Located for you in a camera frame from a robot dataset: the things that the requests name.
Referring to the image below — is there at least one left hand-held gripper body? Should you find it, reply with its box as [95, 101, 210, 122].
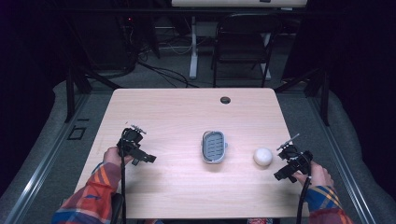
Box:
[116, 124, 148, 161]

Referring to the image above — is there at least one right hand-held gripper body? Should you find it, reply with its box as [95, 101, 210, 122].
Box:
[276, 133, 314, 175]

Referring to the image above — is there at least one person's left hand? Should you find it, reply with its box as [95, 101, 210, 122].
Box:
[103, 146, 134, 168]

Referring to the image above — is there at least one person's right hand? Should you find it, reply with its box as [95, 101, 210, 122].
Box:
[293, 161, 334, 189]

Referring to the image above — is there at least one round white soap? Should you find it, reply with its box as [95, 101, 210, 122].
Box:
[252, 147, 275, 167]

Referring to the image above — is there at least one grey soap dish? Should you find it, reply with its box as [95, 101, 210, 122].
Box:
[201, 130, 229, 165]

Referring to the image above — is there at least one black metal stand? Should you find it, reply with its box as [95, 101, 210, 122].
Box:
[274, 66, 332, 128]
[63, 61, 123, 124]

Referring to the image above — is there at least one black computer tower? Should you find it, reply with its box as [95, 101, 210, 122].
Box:
[77, 11, 138, 71]

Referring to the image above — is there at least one white desk leg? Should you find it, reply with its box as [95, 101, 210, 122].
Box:
[189, 15, 200, 80]

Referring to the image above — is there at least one black folding chair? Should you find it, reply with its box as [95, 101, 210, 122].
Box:
[212, 12, 284, 89]

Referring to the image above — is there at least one white desk top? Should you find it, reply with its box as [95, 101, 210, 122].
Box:
[170, 0, 309, 8]

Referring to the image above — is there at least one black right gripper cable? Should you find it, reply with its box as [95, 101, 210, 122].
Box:
[295, 175, 313, 224]

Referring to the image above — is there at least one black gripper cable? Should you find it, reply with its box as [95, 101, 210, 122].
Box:
[295, 175, 313, 224]
[119, 128, 128, 224]

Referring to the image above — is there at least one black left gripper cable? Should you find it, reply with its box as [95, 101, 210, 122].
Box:
[119, 128, 128, 224]

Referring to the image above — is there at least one black floor cable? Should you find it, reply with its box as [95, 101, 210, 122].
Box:
[135, 60, 200, 90]

